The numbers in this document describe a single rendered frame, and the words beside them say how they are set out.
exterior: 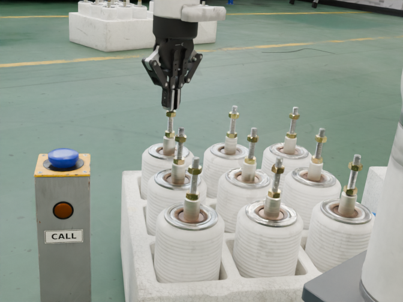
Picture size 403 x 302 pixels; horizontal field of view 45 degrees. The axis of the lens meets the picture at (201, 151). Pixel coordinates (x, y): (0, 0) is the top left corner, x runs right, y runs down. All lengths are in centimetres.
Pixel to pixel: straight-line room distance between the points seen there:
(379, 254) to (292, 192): 38
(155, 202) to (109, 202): 48
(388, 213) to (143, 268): 37
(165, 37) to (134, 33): 234
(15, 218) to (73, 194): 55
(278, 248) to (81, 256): 27
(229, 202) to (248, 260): 12
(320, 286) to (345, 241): 24
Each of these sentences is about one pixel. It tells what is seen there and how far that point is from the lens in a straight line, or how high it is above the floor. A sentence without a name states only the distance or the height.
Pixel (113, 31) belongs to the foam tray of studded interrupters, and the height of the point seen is 12.
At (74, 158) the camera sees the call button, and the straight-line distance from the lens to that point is 67.
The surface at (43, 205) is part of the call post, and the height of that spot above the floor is 27.
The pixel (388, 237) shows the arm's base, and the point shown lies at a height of 38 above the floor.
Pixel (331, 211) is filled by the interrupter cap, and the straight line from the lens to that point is 76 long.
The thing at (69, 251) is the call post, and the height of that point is 20.
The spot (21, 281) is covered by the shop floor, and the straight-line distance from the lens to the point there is 100.
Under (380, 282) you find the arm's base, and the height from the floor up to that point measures 33.
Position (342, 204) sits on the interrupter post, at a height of 27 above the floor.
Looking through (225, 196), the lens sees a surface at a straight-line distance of 80.
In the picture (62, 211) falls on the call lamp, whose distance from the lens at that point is 68.
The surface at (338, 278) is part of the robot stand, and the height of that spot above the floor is 30.
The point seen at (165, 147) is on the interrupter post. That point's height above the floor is 26.
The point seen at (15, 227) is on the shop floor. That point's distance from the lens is 117.
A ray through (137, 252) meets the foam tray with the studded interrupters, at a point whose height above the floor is 18.
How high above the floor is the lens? 59
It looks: 22 degrees down
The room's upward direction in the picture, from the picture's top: 5 degrees clockwise
